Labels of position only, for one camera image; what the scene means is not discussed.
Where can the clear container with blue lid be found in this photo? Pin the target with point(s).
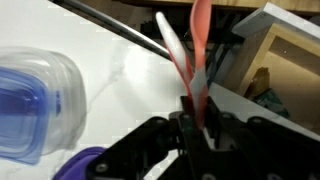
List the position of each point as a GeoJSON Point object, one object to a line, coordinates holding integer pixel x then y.
{"type": "Point", "coordinates": [42, 103]}

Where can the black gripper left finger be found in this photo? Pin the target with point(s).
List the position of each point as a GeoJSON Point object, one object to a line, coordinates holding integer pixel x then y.
{"type": "Point", "coordinates": [132, 157]}

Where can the green packet in drawer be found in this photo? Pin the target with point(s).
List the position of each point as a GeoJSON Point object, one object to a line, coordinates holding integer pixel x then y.
{"type": "Point", "coordinates": [269, 100]}

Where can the orange white baby spoon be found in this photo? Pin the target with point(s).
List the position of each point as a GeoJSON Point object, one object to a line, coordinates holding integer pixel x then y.
{"type": "Point", "coordinates": [200, 25]}

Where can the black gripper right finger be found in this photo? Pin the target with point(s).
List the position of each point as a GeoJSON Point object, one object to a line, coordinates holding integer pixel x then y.
{"type": "Point", "coordinates": [263, 149]}

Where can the brown item in drawer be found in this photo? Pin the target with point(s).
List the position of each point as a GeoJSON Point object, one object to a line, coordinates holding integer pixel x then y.
{"type": "Point", "coordinates": [259, 83]}

